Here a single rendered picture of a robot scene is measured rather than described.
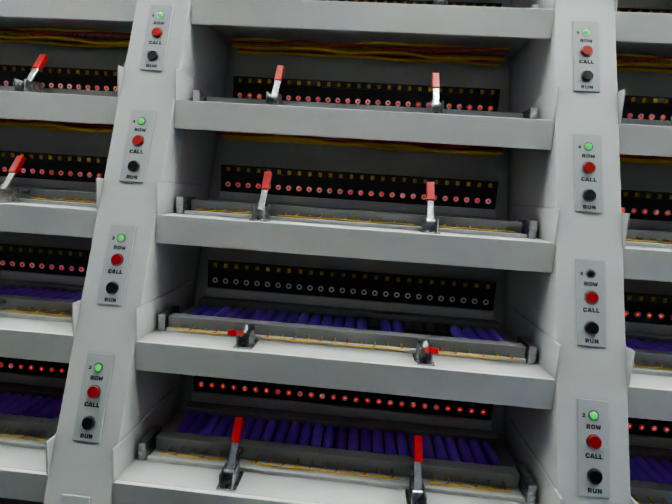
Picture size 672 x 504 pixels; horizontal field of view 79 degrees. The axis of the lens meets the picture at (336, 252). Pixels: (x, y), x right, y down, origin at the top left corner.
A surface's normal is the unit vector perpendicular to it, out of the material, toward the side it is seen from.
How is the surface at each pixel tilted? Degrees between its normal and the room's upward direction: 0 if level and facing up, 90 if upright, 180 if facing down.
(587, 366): 90
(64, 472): 90
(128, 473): 18
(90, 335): 90
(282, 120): 108
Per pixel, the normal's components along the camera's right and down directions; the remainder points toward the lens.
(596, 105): -0.05, -0.17
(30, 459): 0.07, -0.99
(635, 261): -0.07, 0.14
